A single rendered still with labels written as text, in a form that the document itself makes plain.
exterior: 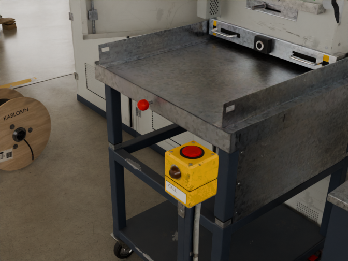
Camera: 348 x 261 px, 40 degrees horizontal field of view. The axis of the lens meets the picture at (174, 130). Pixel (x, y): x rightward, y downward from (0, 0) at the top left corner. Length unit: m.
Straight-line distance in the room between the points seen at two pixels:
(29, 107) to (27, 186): 0.40
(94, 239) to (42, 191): 0.46
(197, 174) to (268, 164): 0.47
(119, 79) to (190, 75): 0.22
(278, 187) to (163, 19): 0.83
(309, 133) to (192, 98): 0.38
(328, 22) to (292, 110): 0.32
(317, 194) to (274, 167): 0.60
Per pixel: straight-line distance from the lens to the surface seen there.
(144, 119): 2.67
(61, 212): 2.30
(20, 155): 2.62
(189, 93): 1.34
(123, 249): 1.98
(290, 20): 1.57
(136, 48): 1.62
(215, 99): 1.31
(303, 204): 2.03
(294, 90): 1.34
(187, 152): 0.94
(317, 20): 1.51
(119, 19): 1.87
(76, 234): 2.16
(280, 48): 1.60
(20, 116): 2.54
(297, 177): 1.53
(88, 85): 3.15
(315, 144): 1.53
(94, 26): 1.84
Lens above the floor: 1.39
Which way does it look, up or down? 28 degrees down
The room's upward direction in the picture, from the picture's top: 1 degrees clockwise
